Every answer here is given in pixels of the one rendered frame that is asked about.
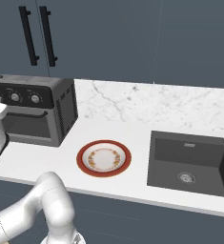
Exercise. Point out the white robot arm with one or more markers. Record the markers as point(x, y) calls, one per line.
point(53, 203)

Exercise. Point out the toaster oven glass door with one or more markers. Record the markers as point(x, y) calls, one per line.
point(27, 127)

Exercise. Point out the black toaster oven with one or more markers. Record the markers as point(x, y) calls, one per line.
point(64, 108)

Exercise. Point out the dark blue cupboard door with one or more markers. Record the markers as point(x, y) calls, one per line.
point(196, 41)
point(5, 35)
point(100, 38)

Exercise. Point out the red rimmed patterned plate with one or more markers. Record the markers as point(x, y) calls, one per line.
point(104, 158)

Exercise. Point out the dark grey sink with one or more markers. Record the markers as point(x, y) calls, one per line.
point(186, 158)

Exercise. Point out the dark blue base cupboards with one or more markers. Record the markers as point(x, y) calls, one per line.
point(154, 225)

